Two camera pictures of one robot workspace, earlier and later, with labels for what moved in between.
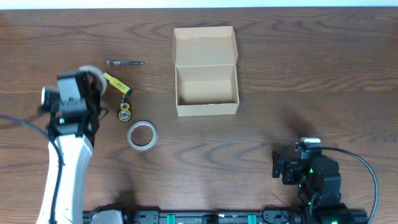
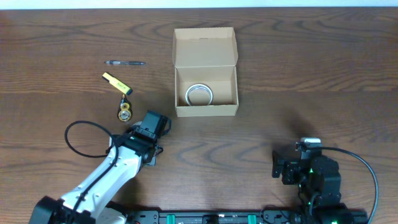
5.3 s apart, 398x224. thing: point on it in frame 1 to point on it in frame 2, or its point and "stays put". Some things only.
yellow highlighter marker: [118, 83] stays put
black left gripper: [96, 88] to [153, 162]
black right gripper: [290, 168] stays put
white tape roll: [84, 68] to [196, 86]
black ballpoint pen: [124, 63] stays put
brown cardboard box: [206, 60] stays put
